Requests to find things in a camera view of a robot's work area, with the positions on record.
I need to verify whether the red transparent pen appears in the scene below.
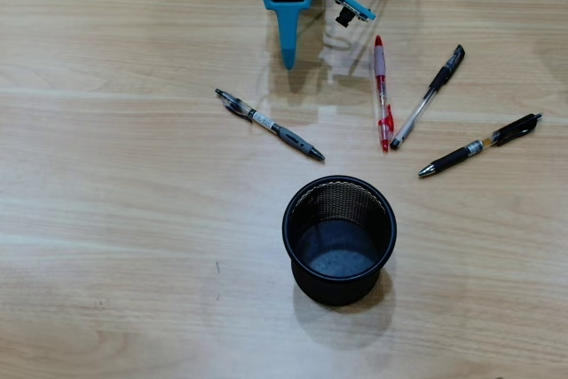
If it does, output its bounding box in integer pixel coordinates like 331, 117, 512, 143
373, 35, 396, 154

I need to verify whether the blue mounted wrist camera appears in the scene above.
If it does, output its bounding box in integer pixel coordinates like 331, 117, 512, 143
313, 0, 377, 28

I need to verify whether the black grip retractable pen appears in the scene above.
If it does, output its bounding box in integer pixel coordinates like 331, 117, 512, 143
417, 112, 543, 178

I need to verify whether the grey grip ballpoint pen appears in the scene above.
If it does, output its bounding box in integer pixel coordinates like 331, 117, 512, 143
214, 88, 327, 162

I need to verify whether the black mesh pen holder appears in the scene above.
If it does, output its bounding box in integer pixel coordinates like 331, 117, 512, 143
281, 175, 398, 308

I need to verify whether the clear capped black pen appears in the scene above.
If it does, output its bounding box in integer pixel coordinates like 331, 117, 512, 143
389, 43, 466, 151

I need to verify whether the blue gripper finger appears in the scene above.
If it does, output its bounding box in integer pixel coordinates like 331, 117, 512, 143
258, 0, 317, 71

